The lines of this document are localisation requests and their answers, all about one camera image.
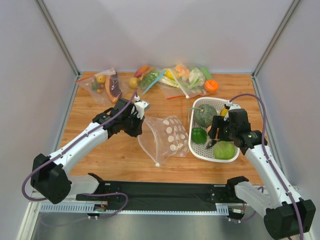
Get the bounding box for yellow green pepper toy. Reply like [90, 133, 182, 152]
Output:
[219, 108, 229, 117]

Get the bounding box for green bell pepper toy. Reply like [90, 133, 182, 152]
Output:
[191, 127, 207, 144]

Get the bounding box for polka dot zip bag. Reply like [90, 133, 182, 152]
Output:
[138, 115, 189, 167]

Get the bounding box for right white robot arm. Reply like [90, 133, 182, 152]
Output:
[209, 108, 316, 240]

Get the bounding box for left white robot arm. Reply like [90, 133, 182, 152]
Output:
[30, 98, 150, 204]

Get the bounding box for zip bag with meat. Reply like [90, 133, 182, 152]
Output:
[76, 68, 128, 105]

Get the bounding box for large zip bag vegetables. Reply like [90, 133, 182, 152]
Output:
[156, 63, 215, 100]

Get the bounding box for grey fish toy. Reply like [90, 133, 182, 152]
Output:
[205, 138, 217, 149]

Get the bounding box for green cabbage toy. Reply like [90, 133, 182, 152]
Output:
[213, 141, 236, 160]

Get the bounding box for white plastic basket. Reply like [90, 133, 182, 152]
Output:
[188, 97, 242, 163]

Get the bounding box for orange fruit toy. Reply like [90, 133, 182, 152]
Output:
[204, 79, 220, 93]

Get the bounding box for steak toy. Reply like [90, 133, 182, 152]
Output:
[105, 73, 123, 103]

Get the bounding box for yellow pear toy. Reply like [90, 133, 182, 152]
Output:
[128, 77, 139, 89]

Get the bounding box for red mango toy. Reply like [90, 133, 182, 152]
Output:
[134, 65, 150, 78]

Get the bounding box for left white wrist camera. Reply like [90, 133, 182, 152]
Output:
[134, 96, 150, 120]

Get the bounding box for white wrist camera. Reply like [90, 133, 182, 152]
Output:
[224, 101, 241, 111]
[134, 96, 150, 120]

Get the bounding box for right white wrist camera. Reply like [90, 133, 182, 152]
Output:
[224, 101, 241, 111]

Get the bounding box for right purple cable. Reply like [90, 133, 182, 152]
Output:
[227, 93, 305, 240]

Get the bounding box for white slotted cable duct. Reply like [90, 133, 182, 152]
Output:
[39, 202, 245, 215]

